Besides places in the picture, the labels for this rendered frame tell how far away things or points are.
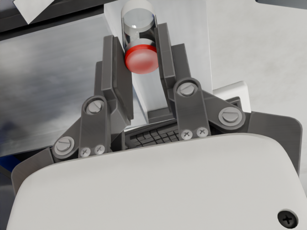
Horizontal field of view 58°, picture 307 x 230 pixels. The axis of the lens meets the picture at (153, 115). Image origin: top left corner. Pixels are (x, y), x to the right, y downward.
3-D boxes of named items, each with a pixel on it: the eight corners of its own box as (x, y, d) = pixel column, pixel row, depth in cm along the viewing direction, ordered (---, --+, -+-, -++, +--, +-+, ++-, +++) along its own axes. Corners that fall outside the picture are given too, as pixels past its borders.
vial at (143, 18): (126, 30, 19) (129, 75, 17) (116, 2, 17) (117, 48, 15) (157, 22, 19) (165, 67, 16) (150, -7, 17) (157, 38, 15)
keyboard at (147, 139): (120, 160, 89) (120, 167, 87) (98, 140, 78) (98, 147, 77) (244, 124, 81) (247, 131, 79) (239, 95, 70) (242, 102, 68)
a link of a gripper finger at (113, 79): (75, 180, 14) (84, 81, 18) (136, 170, 13) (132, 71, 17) (40, 152, 11) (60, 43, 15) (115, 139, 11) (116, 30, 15)
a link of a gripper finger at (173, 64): (177, 164, 13) (163, 65, 17) (245, 153, 13) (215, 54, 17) (165, 130, 11) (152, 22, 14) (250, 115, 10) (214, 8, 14)
